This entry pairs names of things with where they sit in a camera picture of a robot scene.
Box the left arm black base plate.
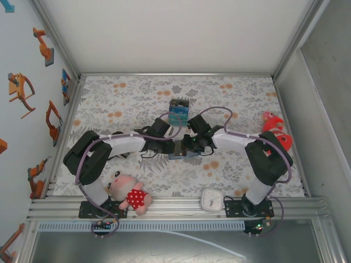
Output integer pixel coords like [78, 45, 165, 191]
[78, 201, 129, 219]

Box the pink plush toy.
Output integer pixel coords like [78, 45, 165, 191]
[105, 169, 153, 217]

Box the red plush toy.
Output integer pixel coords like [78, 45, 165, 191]
[260, 111, 293, 151]

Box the round black controller board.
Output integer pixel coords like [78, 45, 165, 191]
[243, 219, 271, 237]

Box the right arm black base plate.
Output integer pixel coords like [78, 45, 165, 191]
[224, 199, 275, 219]

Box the blue card holder wallet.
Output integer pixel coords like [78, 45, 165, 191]
[168, 139, 200, 162]

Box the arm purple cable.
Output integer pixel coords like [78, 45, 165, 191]
[191, 106, 293, 238]
[75, 111, 183, 239]

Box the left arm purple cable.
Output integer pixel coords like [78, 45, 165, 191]
[75, 111, 183, 239]

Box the white square clock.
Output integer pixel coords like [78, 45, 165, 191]
[199, 187, 224, 213]

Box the thin white card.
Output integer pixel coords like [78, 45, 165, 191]
[174, 140, 188, 157]

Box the black credit card stack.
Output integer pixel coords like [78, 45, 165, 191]
[169, 99, 190, 109]

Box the teal credit card stack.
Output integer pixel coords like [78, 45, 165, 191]
[167, 112, 189, 127]

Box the thin white tube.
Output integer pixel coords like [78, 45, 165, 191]
[153, 229, 247, 260]

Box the blue credit card stack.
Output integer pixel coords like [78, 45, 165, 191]
[168, 106, 190, 116]

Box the floral tablecloth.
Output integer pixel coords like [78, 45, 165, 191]
[53, 75, 307, 198]

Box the orange claw machine sticker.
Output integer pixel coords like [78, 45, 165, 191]
[7, 72, 37, 120]

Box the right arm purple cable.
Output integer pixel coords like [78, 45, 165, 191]
[191, 106, 293, 238]

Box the white slotted cable duct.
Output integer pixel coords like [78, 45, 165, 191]
[37, 221, 246, 232]

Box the aluminium frame bar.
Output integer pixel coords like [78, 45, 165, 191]
[29, 0, 83, 82]
[272, 0, 324, 82]
[78, 72, 275, 78]
[43, 78, 86, 198]

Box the blue wall sticker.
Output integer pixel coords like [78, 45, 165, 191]
[0, 0, 16, 14]

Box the blue card box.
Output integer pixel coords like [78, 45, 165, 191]
[167, 99, 191, 128]

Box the blue orange machine sticker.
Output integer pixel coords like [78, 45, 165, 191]
[60, 68, 73, 107]

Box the small circuit board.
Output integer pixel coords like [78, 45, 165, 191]
[92, 220, 114, 231]

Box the wide aluminium base extrusion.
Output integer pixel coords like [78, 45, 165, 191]
[27, 196, 334, 220]

